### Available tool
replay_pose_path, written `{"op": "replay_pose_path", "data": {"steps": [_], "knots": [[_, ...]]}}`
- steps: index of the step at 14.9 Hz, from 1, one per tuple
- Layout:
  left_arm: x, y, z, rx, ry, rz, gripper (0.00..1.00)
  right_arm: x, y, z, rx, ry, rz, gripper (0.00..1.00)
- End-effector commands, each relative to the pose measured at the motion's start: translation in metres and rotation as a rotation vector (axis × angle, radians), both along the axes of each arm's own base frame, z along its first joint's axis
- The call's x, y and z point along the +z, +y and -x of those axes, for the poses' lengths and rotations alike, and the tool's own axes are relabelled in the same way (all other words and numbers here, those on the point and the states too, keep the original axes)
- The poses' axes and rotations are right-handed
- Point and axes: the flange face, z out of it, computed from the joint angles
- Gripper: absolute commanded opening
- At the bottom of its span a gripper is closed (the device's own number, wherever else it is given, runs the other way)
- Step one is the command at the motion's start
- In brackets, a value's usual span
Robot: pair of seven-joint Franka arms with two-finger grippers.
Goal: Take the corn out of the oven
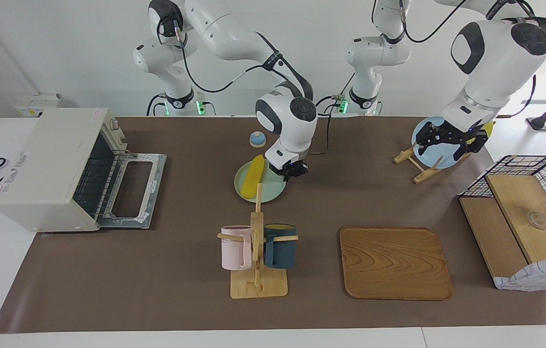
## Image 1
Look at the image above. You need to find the light blue plate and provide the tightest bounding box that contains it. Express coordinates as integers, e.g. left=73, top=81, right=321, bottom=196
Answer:
left=412, top=116, right=469, bottom=169

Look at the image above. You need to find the pale green plate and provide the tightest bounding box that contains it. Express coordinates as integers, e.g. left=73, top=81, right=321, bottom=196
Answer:
left=234, top=159, right=286, bottom=203

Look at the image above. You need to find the black wire basket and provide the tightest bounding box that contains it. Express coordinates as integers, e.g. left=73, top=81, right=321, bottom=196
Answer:
left=461, top=155, right=546, bottom=242

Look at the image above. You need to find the yellow plate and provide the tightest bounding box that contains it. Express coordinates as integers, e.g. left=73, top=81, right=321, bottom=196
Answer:
left=466, top=121, right=496, bottom=145

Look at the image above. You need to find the pink mug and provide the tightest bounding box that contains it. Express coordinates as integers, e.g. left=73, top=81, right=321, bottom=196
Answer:
left=220, top=225, right=253, bottom=271

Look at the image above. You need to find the wooden plate rack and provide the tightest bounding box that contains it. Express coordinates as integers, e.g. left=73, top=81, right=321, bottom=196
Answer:
left=394, top=147, right=474, bottom=184

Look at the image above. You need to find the wooden serving tray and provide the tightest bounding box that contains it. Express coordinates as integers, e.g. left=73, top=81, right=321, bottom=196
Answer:
left=339, top=227, right=454, bottom=301

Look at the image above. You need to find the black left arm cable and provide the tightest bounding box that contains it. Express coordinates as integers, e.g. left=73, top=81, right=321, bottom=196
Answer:
left=401, top=0, right=546, bottom=116

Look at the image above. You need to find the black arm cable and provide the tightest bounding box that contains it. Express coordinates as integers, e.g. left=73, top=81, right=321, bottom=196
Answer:
left=157, top=14, right=332, bottom=155
left=401, top=0, right=546, bottom=116

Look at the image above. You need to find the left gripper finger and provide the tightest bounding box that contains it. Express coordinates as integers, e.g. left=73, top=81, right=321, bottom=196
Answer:
left=455, top=130, right=489, bottom=161
left=414, top=125, right=440, bottom=156

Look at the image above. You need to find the wooden shelf box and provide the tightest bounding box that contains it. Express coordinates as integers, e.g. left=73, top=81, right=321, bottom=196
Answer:
left=460, top=174, right=546, bottom=290

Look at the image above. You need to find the dark blue mug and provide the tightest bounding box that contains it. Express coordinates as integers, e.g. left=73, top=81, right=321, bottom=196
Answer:
left=263, top=223, right=297, bottom=270

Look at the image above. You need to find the wooden mug tree stand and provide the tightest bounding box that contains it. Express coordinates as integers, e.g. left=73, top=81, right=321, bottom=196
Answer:
left=218, top=183, right=299, bottom=299

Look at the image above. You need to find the brown table mat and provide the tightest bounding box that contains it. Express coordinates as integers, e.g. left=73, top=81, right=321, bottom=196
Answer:
left=0, top=116, right=546, bottom=334

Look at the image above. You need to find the white plaid cloth liner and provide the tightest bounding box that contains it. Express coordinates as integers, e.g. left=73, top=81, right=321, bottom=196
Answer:
left=494, top=255, right=546, bottom=292

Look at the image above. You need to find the white power box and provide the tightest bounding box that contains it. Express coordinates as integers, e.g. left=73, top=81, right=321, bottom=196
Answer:
left=15, top=93, right=77, bottom=118

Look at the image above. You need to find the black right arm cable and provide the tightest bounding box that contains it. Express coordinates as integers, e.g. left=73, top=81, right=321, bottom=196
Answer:
left=157, top=14, right=332, bottom=155

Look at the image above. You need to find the black base cable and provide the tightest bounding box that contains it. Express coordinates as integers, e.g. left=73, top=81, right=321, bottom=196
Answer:
left=310, top=72, right=355, bottom=115

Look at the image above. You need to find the white toaster oven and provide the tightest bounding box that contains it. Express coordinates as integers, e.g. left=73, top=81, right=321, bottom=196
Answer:
left=0, top=107, right=167, bottom=233

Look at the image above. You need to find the yellow corn cob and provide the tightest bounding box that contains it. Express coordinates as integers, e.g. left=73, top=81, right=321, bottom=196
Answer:
left=241, top=155, right=265, bottom=200

